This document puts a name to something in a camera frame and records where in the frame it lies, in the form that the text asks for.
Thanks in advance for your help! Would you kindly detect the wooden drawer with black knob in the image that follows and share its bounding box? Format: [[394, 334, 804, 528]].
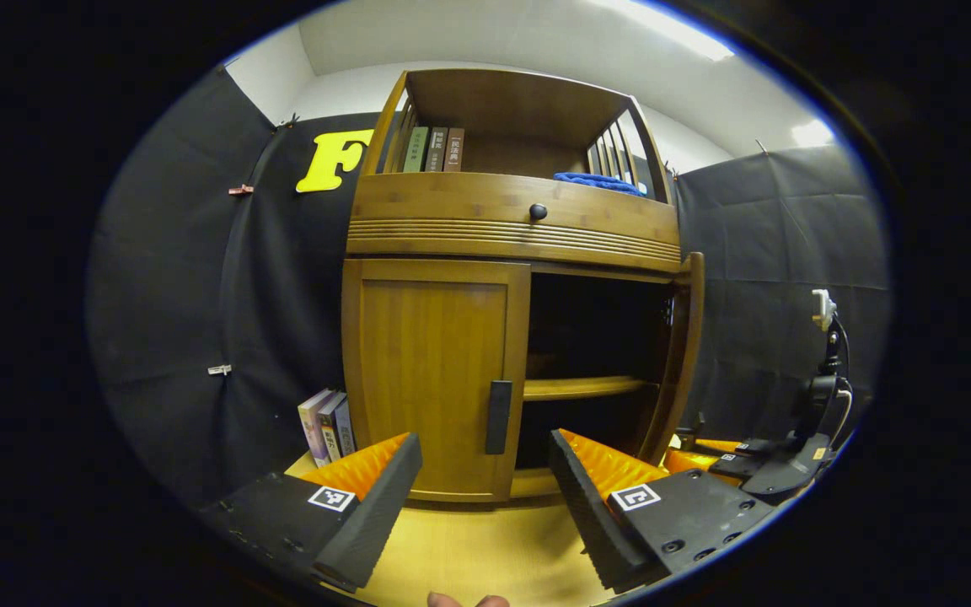
[[346, 172, 682, 272]]

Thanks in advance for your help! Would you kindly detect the green book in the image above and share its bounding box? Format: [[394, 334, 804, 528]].
[[402, 126, 430, 174]]

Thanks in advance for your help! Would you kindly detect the grey book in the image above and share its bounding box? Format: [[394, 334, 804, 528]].
[[319, 392, 347, 463]]

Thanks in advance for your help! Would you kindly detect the blue towel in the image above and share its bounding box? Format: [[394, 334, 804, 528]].
[[553, 172, 646, 197]]

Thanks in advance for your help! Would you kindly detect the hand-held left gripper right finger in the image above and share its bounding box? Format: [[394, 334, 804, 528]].
[[548, 428, 779, 595]]

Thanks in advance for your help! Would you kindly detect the dark book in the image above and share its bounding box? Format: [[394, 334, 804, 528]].
[[335, 398, 357, 458]]

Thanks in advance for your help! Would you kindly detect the small ceiling light panel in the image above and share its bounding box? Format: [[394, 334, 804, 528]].
[[791, 120, 836, 148]]

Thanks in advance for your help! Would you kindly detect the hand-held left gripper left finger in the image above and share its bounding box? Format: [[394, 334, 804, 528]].
[[199, 432, 423, 594]]

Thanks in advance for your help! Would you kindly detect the wooden double-door shoe cabinet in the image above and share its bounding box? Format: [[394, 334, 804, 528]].
[[341, 67, 689, 505]]

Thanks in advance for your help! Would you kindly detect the wooden shoe cabinet door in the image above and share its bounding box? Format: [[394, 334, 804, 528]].
[[341, 258, 533, 504], [637, 251, 705, 465]]

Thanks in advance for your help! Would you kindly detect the black backdrop cloth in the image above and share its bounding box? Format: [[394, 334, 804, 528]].
[[88, 67, 891, 507]]

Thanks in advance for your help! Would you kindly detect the wooden cabinet shelf board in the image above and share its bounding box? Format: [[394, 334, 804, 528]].
[[523, 375, 655, 402]]

